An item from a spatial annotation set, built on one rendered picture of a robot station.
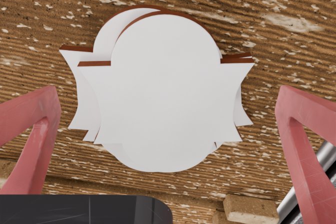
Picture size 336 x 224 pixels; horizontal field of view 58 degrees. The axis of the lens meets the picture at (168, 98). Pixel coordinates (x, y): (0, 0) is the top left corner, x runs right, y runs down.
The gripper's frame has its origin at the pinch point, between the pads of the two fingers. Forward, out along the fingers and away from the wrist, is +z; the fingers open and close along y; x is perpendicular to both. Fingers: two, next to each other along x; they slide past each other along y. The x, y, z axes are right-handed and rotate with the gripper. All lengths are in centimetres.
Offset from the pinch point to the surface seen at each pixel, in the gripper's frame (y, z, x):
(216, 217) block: -5.7, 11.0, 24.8
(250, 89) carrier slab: -7.3, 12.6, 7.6
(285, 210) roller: -15.2, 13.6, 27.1
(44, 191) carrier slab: 14.2, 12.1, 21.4
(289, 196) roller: -15.2, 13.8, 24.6
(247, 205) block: -8.9, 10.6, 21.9
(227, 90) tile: -4.3, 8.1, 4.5
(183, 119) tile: -1.2, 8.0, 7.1
